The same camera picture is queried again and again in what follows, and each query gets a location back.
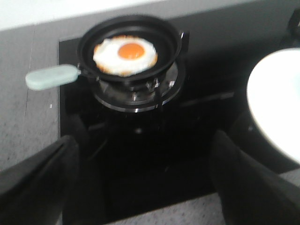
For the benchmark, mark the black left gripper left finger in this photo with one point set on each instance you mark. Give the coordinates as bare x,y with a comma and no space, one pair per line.
34,191

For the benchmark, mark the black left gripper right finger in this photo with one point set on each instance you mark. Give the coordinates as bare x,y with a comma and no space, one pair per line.
250,193

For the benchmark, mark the white round plate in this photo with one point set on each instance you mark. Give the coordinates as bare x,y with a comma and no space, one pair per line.
273,96

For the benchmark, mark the fried egg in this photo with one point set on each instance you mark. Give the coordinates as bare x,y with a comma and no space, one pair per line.
125,55

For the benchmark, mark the black frying pan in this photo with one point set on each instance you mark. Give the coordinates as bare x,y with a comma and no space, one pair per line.
165,38

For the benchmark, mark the black glass gas cooktop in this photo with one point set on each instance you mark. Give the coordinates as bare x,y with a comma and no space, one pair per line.
131,163

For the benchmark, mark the black burner with pan support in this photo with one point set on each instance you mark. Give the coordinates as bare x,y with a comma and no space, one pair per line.
144,95

